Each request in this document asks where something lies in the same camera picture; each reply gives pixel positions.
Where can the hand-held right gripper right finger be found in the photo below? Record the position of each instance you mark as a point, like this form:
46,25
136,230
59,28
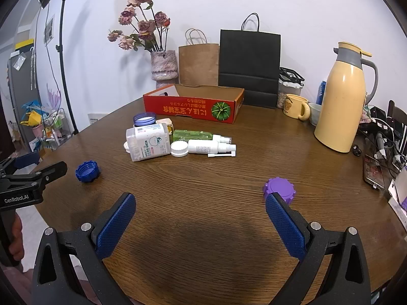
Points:
284,225

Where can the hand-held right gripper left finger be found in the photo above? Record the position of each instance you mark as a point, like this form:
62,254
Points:
116,225

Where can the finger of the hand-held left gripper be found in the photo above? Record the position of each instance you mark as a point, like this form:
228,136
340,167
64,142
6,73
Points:
52,171
27,159

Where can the blue ridged cap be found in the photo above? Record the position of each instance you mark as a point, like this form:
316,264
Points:
87,172

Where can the purple ridged cap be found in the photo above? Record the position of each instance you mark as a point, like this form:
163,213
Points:
281,187

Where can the clear cotton swab container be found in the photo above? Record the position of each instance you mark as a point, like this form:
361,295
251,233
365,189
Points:
148,144

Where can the translucent blue round lid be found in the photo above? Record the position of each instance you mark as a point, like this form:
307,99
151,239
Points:
144,119

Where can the white cube charger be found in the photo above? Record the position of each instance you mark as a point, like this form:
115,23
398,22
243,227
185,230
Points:
165,122

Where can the green spray bottle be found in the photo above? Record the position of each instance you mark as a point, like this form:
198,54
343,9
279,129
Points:
190,134

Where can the red cardboard box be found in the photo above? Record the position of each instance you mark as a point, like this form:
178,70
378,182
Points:
190,109

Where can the person's left hand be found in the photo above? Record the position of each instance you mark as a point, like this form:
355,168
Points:
16,232

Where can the grey refrigerator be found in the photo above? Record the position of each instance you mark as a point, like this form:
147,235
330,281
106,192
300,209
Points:
22,82

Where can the white nozzle tube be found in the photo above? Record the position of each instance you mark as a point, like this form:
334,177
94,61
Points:
222,155

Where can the white round lid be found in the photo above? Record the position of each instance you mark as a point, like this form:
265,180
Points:
179,149

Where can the smartphone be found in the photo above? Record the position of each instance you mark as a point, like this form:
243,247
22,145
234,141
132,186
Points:
373,171

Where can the white spray bottle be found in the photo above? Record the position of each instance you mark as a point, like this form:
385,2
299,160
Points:
203,147

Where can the white card box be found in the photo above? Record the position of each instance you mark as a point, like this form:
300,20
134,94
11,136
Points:
396,193

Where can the white cup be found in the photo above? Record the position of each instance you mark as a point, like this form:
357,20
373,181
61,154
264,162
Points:
314,112

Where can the black light stand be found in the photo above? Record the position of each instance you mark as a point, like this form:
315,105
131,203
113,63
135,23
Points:
59,47

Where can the yellow bear mug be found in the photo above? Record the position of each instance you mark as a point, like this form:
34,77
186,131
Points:
294,106

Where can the yellow thermos jug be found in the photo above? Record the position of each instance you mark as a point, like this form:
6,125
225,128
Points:
340,101

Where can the blue drink can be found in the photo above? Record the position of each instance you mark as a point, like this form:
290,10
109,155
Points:
321,92

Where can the clear food container black lid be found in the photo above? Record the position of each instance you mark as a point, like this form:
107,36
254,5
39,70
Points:
291,78

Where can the pink mottled vase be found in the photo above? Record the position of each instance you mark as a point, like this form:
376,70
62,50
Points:
163,66

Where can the black paper bag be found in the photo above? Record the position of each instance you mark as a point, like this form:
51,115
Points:
249,60

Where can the dried rose bouquet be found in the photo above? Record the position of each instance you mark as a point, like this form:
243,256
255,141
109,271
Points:
146,25

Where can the brown paper bag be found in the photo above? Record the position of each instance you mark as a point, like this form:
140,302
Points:
198,65

